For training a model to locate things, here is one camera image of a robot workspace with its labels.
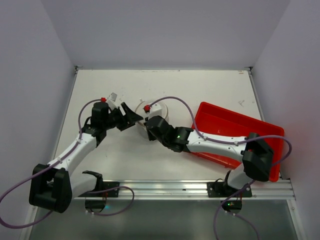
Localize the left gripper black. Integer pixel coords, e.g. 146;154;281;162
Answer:
103;102;143;131

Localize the white mesh laundry bag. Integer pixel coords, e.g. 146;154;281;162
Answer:
134;99;169;139

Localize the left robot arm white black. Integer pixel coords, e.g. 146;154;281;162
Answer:
28;98;143;213

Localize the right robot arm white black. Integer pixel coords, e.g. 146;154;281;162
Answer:
145;116;274;197

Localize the red plastic tray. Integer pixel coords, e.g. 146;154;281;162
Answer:
192;101;285;182

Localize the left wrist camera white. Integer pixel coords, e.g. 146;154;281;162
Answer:
100;92;119;110

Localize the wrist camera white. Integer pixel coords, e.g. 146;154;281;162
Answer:
143;103;163;121
100;92;119;110

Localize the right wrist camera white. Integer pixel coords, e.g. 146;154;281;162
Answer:
143;103;163;121

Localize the aluminium mounting rail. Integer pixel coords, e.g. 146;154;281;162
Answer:
72;179;296;201

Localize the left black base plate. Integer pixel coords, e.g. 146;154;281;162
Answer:
74;181;121;198

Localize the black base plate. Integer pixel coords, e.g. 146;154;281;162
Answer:
206;181;253;198
74;181;121;198

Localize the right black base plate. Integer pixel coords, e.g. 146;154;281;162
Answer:
206;181;253;198

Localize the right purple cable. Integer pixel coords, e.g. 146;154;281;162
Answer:
149;96;294;240

